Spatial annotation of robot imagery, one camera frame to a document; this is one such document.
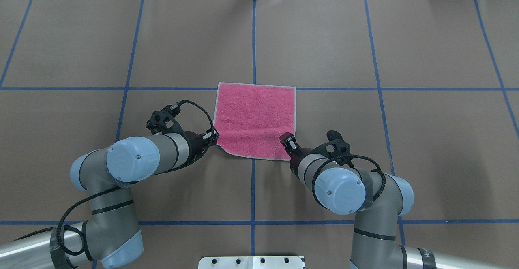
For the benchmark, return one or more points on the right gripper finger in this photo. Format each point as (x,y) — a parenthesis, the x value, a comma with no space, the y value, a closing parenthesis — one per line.
(288,142)

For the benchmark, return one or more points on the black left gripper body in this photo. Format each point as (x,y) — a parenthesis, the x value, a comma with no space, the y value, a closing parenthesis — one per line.
(197,143)

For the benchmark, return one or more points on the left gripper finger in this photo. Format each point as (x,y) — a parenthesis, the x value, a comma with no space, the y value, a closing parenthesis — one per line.
(211,136)

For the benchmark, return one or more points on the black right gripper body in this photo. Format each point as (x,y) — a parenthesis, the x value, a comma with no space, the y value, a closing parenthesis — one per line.
(295,156)

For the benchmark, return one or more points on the pink and grey towel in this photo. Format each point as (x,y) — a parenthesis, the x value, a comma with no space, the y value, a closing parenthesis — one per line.
(251,118)

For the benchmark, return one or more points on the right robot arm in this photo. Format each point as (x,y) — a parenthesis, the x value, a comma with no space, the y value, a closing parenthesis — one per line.
(345,183)

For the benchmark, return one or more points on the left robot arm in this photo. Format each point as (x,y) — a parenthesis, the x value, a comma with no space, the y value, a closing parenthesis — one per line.
(103,227)

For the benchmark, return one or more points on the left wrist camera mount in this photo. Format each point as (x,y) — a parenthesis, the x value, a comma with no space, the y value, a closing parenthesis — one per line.
(164,121)

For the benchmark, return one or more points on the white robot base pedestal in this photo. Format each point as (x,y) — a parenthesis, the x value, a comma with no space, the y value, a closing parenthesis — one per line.
(252,262)

